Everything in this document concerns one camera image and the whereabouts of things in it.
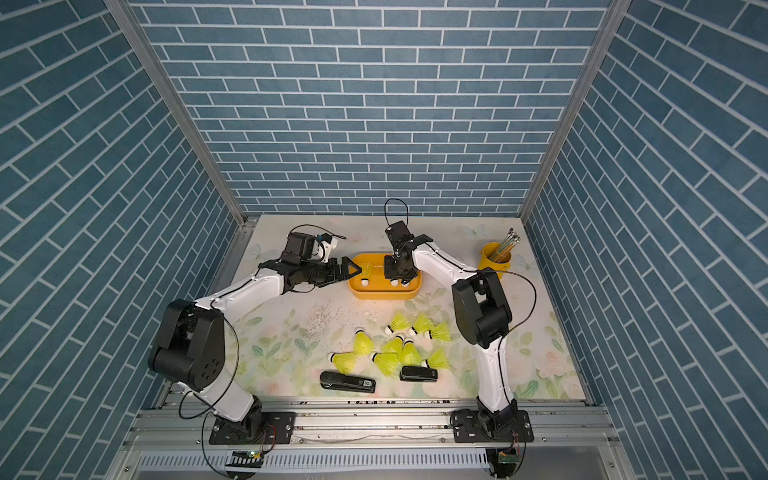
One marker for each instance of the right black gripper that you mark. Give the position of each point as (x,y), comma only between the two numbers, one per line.
(389,271)

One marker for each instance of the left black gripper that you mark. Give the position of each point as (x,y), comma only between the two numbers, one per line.
(332,272)

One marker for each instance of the yellow plastic storage box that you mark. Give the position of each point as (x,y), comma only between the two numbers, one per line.
(380,287)

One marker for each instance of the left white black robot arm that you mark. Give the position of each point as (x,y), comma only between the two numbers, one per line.
(189,346)

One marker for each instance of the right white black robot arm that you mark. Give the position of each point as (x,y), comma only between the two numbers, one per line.
(482,314)

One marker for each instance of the yellow shuttlecock middle small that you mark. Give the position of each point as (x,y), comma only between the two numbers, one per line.
(394,346)

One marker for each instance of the yellow shuttlecock front upright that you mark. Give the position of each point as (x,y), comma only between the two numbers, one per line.
(410,355)

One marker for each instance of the yellow pen cup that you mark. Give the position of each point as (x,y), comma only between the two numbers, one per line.
(485,262)

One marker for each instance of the small black stapler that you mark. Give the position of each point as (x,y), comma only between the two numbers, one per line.
(418,374)

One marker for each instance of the bundle of pencils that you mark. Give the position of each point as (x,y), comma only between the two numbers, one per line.
(502,251)

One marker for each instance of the large black stapler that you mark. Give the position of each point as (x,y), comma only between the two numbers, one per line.
(333,380)

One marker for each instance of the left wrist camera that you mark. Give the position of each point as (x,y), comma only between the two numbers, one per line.
(327,244)

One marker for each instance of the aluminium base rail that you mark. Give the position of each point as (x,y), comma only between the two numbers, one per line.
(388,423)

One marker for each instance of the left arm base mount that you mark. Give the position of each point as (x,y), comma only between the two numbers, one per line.
(256,428)

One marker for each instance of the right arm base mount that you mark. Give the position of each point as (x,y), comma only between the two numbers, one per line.
(474,426)

